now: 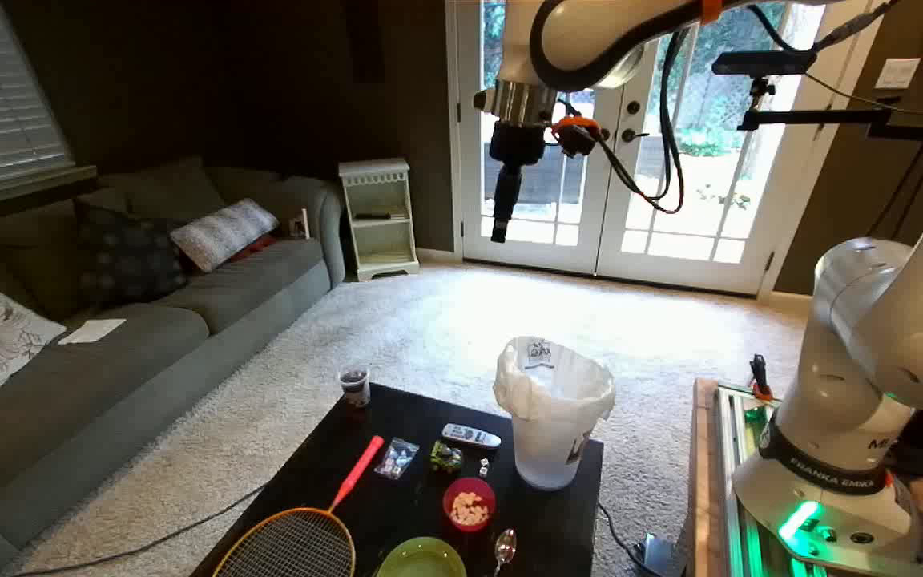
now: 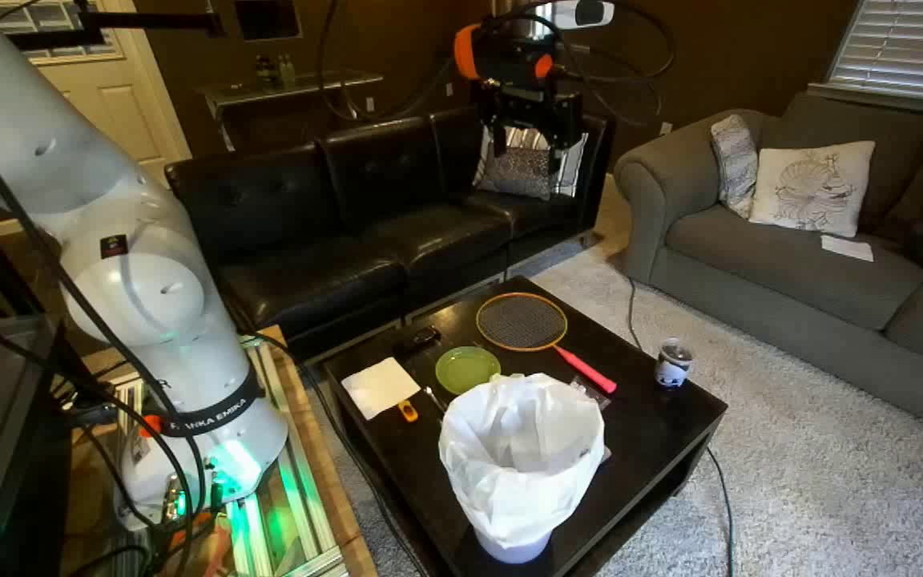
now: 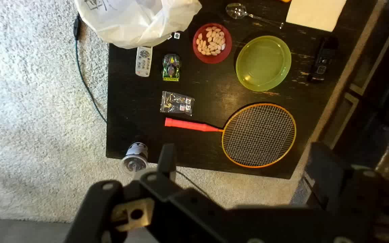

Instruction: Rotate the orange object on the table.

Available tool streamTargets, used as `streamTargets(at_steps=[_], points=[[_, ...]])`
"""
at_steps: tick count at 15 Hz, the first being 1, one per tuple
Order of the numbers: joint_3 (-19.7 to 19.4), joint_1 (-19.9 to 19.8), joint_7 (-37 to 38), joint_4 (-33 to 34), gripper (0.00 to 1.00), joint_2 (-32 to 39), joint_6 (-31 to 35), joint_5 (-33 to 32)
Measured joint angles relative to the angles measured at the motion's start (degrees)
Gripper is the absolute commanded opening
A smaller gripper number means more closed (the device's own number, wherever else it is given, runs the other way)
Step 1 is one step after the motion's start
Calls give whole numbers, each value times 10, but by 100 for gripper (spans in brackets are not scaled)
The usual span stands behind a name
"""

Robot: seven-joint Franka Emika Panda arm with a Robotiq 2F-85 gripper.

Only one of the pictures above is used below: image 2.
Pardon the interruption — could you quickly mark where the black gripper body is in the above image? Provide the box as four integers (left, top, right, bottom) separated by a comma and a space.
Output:
478, 87, 584, 151

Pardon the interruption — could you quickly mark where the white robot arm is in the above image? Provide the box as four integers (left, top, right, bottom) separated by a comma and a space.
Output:
0, 32, 600, 529

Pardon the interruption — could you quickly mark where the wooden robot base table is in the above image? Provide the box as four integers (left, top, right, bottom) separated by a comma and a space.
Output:
62, 329, 379, 577

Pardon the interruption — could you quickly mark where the silver patterned pillow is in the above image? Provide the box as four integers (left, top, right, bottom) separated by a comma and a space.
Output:
471, 125, 589, 198

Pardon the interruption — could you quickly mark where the black leather sofa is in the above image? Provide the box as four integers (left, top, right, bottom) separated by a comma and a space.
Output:
166, 110, 613, 355

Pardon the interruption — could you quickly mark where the striped white pillow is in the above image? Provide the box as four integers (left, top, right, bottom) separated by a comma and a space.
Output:
712, 115, 758, 218

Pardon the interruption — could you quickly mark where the green plastic plate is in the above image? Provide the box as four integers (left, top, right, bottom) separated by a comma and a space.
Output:
436, 345, 499, 393

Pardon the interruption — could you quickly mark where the dark console table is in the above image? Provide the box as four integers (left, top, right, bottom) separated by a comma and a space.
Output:
203, 70, 379, 151

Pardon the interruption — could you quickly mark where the black coffee table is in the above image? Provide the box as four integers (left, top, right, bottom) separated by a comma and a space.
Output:
324, 277, 723, 577

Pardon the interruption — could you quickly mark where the white paper napkin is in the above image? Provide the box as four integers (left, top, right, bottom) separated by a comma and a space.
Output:
342, 355, 419, 421

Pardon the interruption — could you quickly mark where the small glass cup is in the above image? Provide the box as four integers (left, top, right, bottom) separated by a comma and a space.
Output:
654, 343, 693, 387

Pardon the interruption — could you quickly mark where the white embroidered pillow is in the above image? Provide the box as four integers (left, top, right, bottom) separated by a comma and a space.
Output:
751, 141, 874, 237

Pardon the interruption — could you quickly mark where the white lined trash bin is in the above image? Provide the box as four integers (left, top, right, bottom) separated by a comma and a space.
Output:
438, 371, 605, 563

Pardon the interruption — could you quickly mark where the grey fabric sofa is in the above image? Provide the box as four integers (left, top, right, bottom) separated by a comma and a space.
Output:
613, 94, 923, 421

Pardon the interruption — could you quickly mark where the white paper on sofa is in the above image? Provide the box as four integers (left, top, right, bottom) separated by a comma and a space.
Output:
821, 233, 874, 262

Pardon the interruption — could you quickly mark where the window blind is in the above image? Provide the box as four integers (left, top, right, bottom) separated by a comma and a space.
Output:
827, 0, 923, 100

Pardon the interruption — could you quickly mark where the black floor cable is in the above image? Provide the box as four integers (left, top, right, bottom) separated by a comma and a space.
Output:
624, 269, 738, 577

